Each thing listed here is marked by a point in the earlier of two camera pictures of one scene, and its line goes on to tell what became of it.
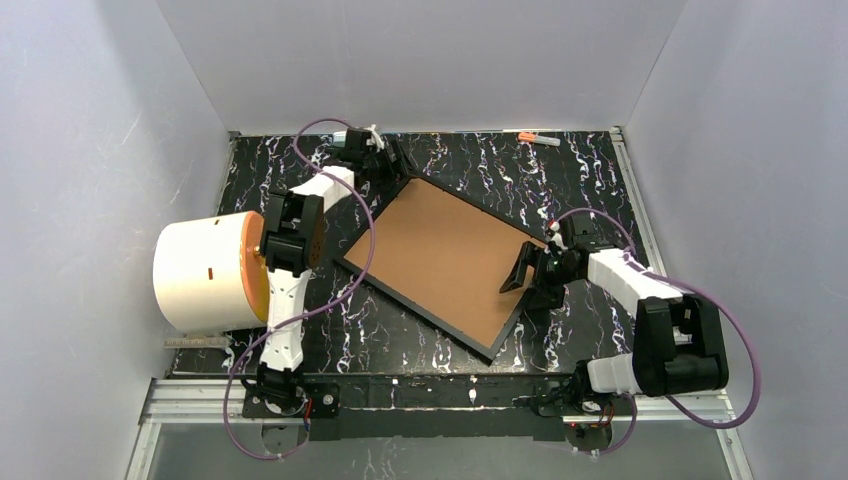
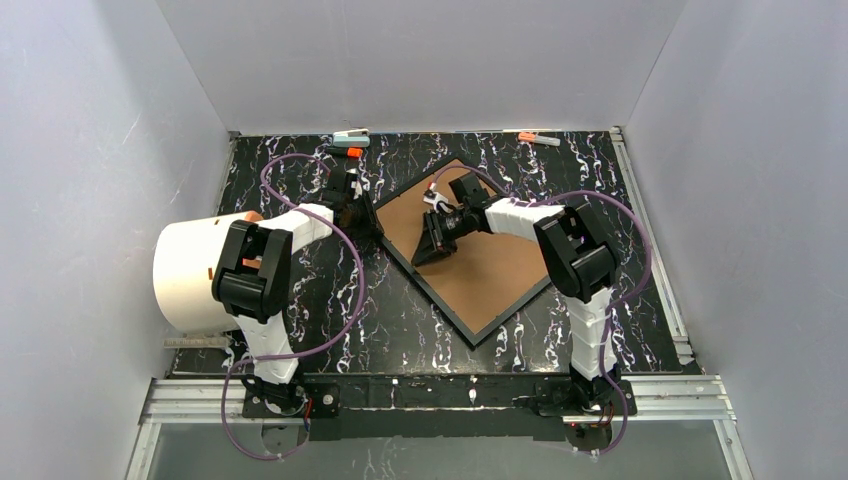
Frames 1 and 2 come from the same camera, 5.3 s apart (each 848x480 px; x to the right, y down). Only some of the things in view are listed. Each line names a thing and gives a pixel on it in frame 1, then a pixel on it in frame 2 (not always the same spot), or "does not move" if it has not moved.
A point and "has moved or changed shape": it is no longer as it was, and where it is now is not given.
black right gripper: x=542 y=270 to x=438 y=232
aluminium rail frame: x=219 y=400 does not move
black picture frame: x=446 y=260 has moved or changed shape
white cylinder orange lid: x=210 y=273 does not move
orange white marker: x=539 y=139 does not move
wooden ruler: x=195 y=343 does not move
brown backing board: x=447 y=256 has moved or changed shape
